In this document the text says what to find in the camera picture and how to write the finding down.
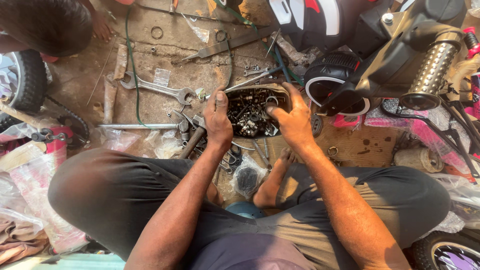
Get thin metal rod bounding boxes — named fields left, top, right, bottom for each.
left=86, top=37, right=118, bottom=108

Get person's dark shorts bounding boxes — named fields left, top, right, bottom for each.
left=47, top=148, right=451, bottom=270

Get person's right hand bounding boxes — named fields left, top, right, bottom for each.
left=266, top=82, right=316, bottom=151

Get blue plastic stool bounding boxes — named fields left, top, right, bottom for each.
left=225, top=202, right=267, bottom=220

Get silver metal pipe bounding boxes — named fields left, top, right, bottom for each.
left=97, top=123, right=180, bottom=130

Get clear bag of black parts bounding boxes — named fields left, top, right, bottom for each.
left=229, top=154, right=268, bottom=199

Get clear plastic wrap heap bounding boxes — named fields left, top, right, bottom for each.
left=0, top=142, right=90, bottom=256

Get wooden-handled hammer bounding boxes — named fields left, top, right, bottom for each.
left=178, top=114, right=208, bottom=160

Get large silver open-end wrench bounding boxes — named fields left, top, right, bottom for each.
left=120, top=71, right=197, bottom=106

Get heap of nuts and bolts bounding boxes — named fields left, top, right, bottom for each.
left=227, top=90, right=286, bottom=137

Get pile of small hand tools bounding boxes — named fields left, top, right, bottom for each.
left=195, top=137, right=273, bottom=175

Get small clear plastic bag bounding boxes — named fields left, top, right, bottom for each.
left=181, top=13, right=210, bottom=44

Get person's foot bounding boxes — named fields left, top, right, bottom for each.
left=253, top=147, right=297, bottom=209

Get black bicycle chain guard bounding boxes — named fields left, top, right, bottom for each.
left=44, top=95, right=91, bottom=149

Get metal container of hardware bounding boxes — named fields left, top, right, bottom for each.
left=224, top=83, right=293, bottom=139

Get long flat metal file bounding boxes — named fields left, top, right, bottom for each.
left=182, top=26, right=278, bottom=61

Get black rubber bicycle tire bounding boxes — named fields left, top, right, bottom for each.
left=0, top=49, right=48, bottom=133

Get pink kids bicycle frame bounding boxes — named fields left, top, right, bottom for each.
left=334, top=98, right=480, bottom=179

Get person's left hand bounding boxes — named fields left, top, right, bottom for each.
left=212, top=85, right=234, bottom=151

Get small silver wrench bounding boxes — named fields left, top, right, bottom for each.
left=243, top=66, right=271, bottom=77

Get green cord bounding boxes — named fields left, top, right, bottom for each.
left=125, top=7, right=152, bottom=130

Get roll of brown twine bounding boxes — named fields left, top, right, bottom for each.
left=394, top=147, right=445, bottom=173

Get crumpled clear plastic bag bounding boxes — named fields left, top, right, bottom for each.
left=144, top=129, right=184, bottom=160

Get small black wheel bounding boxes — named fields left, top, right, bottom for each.
left=412, top=231, right=480, bottom=270

